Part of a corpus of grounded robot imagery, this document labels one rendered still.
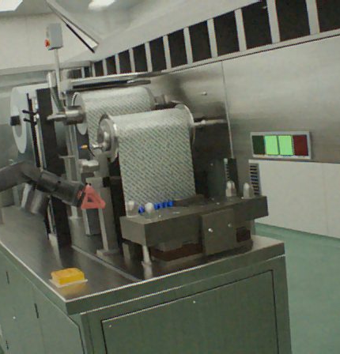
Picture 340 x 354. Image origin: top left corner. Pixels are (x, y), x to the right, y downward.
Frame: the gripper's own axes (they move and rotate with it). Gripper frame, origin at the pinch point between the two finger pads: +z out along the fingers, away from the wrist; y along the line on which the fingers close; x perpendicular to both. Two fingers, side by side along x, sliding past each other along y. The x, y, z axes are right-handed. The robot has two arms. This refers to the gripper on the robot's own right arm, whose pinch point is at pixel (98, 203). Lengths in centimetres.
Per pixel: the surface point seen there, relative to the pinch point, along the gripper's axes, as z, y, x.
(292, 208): 276, -248, 74
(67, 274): -6.1, 12.3, -21.0
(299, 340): 162, -69, -27
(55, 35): -21, -57, 57
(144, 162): 8.6, 0.4, 16.1
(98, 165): -1.5, -7.7, 10.9
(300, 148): 29, 42, 29
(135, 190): 9.1, 0.3, 7.7
